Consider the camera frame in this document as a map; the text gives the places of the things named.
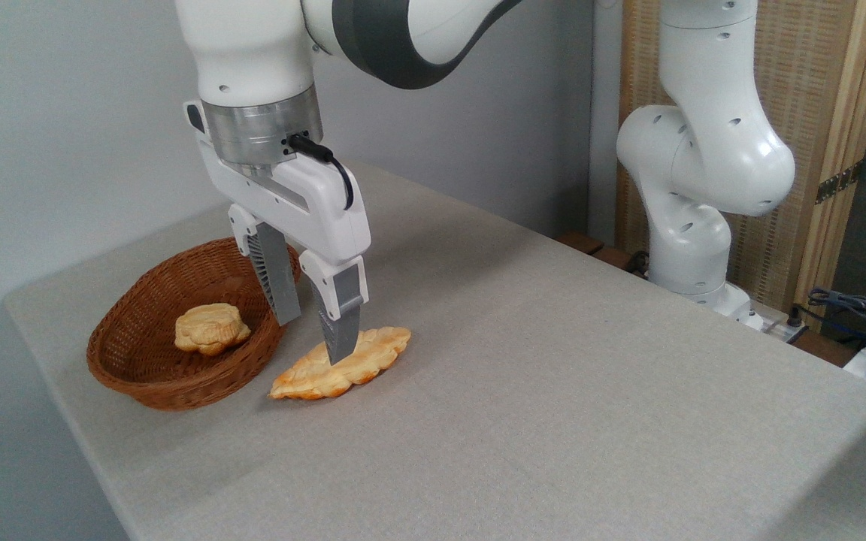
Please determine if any metal screen hinge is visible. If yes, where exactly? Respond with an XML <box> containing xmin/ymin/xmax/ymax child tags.
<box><xmin>815</xmin><ymin>162</ymin><xmax>864</xmax><ymax>205</ymax></box>

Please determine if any small round pale bread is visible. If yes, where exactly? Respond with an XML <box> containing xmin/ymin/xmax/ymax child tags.
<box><xmin>174</xmin><ymin>303</ymin><xmax>252</xmax><ymax>356</ymax></box>

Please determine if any blue-grey cable bundle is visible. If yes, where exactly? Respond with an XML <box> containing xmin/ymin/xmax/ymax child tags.
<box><xmin>807</xmin><ymin>288</ymin><xmax>866</xmax><ymax>354</ymax></box>

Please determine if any brown wicker oval basket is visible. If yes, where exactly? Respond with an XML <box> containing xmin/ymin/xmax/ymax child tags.
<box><xmin>86</xmin><ymin>237</ymin><xmax>303</xmax><ymax>411</ymax></box>

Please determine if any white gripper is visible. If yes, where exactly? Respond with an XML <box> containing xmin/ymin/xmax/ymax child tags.
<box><xmin>183</xmin><ymin>100</ymin><xmax>371</xmax><ymax>365</ymax></box>

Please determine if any grey fabric table cover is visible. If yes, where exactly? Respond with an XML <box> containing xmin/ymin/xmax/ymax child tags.
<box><xmin>3</xmin><ymin>159</ymin><xmax>866</xmax><ymax>541</ymax></box>

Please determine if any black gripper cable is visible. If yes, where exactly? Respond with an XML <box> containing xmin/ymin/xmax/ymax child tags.
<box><xmin>286</xmin><ymin>134</ymin><xmax>355</xmax><ymax>211</ymax></box>

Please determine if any golden pastry bread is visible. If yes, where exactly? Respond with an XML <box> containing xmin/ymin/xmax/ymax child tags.
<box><xmin>268</xmin><ymin>326</ymin><xmax>412</xmax><ymax>400</ymax></box>

